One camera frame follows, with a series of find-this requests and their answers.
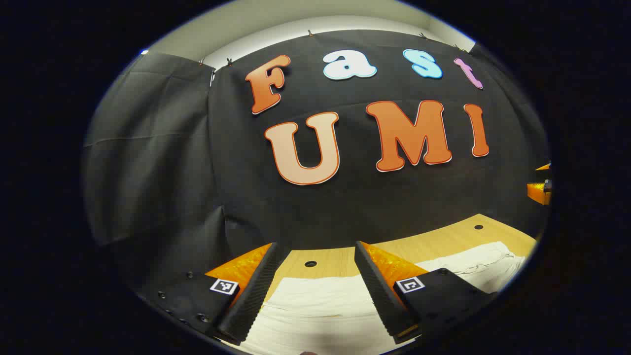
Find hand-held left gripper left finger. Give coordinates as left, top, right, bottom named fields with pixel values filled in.
left=138, top=242, right=292, bottom=345

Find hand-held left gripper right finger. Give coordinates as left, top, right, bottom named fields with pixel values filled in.
left=354, top=240, right=498, bottom=345

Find black backdrop cloth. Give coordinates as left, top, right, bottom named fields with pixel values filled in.
left=81, top=29, right=552, bottom=296

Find white jeans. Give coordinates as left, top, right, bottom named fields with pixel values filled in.
left=224, top=241, right=529, bottom=355

